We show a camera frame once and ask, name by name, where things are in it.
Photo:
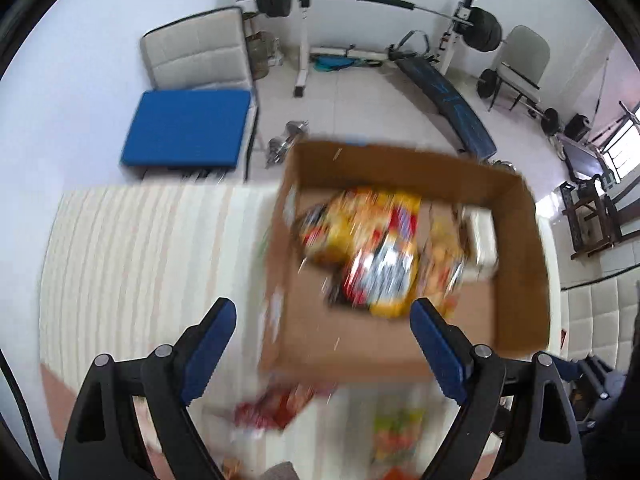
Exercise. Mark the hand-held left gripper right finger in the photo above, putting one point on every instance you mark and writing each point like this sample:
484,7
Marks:
439,355

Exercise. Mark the printed cardboard box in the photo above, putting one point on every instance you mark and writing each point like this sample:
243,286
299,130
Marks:
515,260

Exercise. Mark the red and silver snack packet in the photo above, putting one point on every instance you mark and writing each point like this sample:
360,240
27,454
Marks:
382,272

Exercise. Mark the black speaker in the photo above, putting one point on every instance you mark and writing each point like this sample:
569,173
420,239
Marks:
577,127

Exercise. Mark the beige padded chair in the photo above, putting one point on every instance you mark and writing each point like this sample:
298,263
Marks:
200,52

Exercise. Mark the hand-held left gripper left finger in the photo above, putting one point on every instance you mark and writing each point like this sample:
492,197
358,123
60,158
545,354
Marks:
211,347

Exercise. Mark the dark wooden chair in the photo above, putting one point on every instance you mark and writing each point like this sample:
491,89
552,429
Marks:
592,220

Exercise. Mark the white padded sofa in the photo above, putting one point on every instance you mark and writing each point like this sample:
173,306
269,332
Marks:
600,315

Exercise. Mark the yellow snack packet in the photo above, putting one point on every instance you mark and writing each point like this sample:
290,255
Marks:
327,230

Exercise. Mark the chrome dumbbell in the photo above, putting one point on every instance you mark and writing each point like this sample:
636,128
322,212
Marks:
285,142

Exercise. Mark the small white box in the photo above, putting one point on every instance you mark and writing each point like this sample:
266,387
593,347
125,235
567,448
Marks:
484,237

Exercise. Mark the green and orange snack packet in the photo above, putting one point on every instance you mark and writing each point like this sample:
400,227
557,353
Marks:
399,432

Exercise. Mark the short barbell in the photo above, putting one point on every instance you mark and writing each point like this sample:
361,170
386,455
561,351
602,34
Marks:
520,95

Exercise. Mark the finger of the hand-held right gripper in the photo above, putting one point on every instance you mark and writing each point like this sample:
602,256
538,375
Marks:
590,375

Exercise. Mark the brown bag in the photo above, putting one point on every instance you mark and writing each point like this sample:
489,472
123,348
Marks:
260,50

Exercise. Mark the blue seat cushion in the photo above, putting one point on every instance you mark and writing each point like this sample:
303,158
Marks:
187,127

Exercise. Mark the dark blue weight bench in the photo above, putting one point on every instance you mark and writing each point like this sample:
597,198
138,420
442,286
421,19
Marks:
450,105

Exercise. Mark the white barbell rack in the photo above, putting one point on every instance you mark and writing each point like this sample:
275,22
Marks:
303,50

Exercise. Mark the grey chair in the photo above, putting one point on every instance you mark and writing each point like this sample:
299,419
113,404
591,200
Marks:
525,52

